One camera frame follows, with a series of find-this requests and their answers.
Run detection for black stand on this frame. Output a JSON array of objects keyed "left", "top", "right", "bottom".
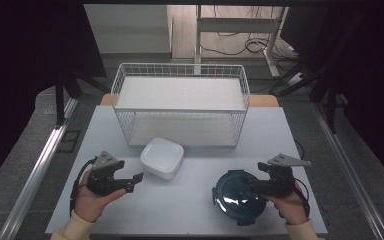
[
  {"left": 54, "top": 65, "right": 112, "bottom": 130},
  {"left": 269, "top": 59, "right": 340, "bottom": 134}
]

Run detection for aluminium rail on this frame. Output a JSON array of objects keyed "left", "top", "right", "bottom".
[
  {"left": 0, "top": 97, "right": 80, "bottom": 240},
  {"left": 312, "top": 101, "right": 384, "bottom": 240}
]

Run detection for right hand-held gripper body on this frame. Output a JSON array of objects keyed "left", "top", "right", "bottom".
[{"left": 266, "top": 152, "right": 312, "bottom": 198}]

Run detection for round container with dark lid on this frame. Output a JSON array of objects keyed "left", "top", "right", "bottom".
[{"left": 211, "top": 169, "right": 268, "bottom": 227}]

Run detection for wooden table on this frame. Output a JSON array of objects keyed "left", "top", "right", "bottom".
[{"left": 99, "top": 93, "right": 280, "bottom": 108}]

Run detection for white square container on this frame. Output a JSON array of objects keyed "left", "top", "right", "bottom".
[{"left": 139, "top": 136, "right": 185, "bottom": 181}]

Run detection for person's right hand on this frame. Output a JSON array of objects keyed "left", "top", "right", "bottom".
[{"left": 263, "top": 181, "right": 311, "bottom": 226}]

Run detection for dark curtain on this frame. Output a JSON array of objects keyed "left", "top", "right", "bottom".
[
  {"left": 0, "top": 2, "right": 108, "bottom": 195},
  {"left": 279, "top": 4, "right": 384, "bottom": 184}
]

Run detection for person's left hand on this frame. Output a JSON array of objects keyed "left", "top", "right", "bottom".
[{"left": 74, "top": 170, "right": 128, "bottom": 224}]

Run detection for white metal desk frame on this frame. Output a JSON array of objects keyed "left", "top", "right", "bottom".
[{"left": 194, "top": 4, "right": 289, "bottom": 78}]

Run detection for thin black cable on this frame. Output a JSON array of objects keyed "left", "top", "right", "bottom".
[{"left": 294, "top": 138, "right": 306, "bottom": 161}]

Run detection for white wire two-tier rack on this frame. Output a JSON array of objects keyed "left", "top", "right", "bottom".
[{"left": 110, "top": 62, "right": 251, "bottom": 149}]

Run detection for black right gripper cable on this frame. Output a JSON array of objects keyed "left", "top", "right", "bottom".
[{"left": 292, "top": 177, "right": 311, "bottom": 218}]

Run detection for black cables on floor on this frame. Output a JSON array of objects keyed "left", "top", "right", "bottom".
[{"left": 199, "top": 4, "right": 301, "bottom": 63}]

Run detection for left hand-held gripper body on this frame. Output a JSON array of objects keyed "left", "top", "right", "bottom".
[{"left": 85, "top": 150, "right": 127, "bottom": 197}]

